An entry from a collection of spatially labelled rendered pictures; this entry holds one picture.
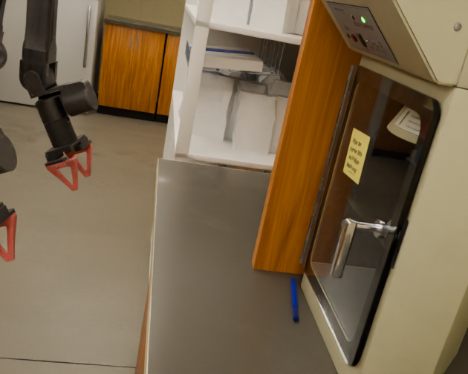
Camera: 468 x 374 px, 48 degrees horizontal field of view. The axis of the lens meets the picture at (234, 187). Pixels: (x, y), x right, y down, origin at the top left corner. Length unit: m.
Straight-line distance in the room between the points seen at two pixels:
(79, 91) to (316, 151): 0.52
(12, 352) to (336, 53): 1.77
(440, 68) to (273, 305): 0.55
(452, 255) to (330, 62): 0.43
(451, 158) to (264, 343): 0.43
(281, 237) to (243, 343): 0.28
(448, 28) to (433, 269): 0.31
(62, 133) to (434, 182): 0.81
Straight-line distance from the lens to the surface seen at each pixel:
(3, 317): 2.52
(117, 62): 5.68
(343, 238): 0.74
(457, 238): 0.75
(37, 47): 1.20
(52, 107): 1.22
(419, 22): 0.64
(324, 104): 1.01
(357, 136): 0.88
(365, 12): 0.74
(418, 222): 0.72
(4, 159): 0.82
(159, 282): 1.01
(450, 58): 0.66
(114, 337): 2.42
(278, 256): 1.11
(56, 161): 1.20
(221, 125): 2.02
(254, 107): 1.94
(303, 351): 0.92
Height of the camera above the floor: 1.47
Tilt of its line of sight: 20 degrees down
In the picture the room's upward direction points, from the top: 11 degrees clockwise
